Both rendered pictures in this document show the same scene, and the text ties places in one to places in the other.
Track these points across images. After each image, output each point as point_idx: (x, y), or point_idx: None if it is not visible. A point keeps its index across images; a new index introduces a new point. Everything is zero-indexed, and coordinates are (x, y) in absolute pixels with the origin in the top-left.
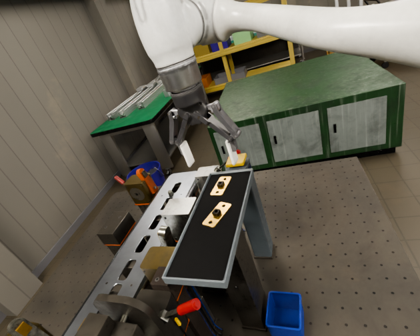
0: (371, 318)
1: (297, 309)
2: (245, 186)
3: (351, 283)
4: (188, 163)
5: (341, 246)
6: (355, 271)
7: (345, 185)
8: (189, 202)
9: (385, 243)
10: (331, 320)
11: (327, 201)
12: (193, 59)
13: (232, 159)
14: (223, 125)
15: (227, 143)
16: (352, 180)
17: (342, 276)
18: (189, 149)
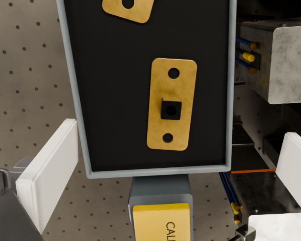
0: (5, 15)
1: None
2: (89, 101)
3: (31, 61)
4: (297, 139)
5: (48, 120)
6: (27, 81)
7: (53, 230)
8: (285, 80)
9: None
10: (49, 3)
11: (75, 202)
12: None
13: (59, 130)
14: None
15: (21, 176)
16: (44, 240)
17: (42, 71)
18: None
